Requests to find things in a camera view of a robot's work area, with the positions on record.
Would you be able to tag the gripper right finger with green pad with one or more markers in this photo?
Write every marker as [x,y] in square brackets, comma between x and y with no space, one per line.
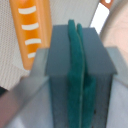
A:
[99,71]

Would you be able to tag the gripper left finger with green pad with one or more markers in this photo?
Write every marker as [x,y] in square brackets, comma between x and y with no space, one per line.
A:
[65,66]

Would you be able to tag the orange toy bread loaf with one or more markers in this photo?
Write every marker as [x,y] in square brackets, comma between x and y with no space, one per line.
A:
[33,25]

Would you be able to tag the round wooden plate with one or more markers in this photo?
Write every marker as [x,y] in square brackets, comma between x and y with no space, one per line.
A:
[115,33]

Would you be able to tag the beige woven placemat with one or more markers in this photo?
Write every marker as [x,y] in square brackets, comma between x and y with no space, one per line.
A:
[81,11]

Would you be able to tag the knife with orange handle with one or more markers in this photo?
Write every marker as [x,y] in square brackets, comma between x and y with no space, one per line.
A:
[101,14]

